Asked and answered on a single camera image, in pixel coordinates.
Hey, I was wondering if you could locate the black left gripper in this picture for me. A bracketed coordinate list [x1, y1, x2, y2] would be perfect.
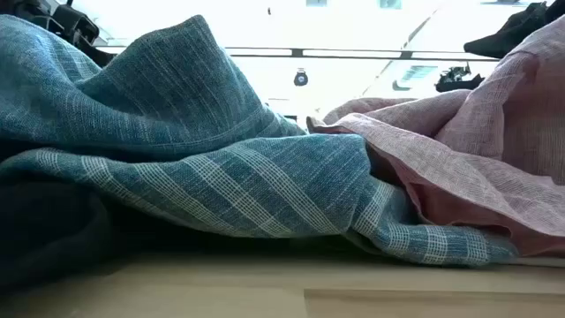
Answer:
[51, 4, 117, 68]

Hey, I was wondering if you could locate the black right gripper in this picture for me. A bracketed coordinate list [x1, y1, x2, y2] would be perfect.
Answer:
[463, 0, 565, 59]

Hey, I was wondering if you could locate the pink woven cloth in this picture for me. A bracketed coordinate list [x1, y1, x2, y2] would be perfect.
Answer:
[306, 15, 565, 258]

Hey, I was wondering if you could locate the blue plaid cloth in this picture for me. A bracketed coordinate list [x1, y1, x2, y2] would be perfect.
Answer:
[0, 14, 520, 291]

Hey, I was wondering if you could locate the black ceiling track light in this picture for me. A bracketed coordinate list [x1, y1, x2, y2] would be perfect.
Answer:
[435, 64, 486, 93]

